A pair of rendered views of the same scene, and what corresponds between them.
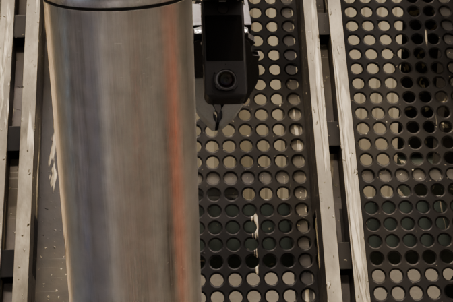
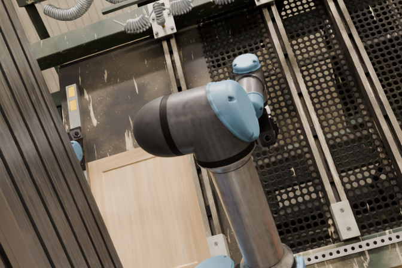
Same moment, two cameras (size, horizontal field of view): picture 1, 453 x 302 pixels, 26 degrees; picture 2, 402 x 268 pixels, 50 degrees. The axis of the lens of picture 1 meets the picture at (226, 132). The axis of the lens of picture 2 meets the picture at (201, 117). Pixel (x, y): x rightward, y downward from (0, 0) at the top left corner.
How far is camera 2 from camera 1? 31 cm
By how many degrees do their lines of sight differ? 10
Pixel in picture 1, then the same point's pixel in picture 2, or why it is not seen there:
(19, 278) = (214, 215)
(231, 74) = (268, 136)
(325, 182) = (315, 150)
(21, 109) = not seen: hidden behind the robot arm
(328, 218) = (320, 164)
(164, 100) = (252, 189)
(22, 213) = (208, 191)
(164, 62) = (249, 179)
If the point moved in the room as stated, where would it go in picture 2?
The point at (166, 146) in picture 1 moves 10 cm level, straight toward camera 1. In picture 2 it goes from (256, 201) to (261, 229)
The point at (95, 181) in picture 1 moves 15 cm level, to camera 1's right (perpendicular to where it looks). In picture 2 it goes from (238, 217) to (316, 198)
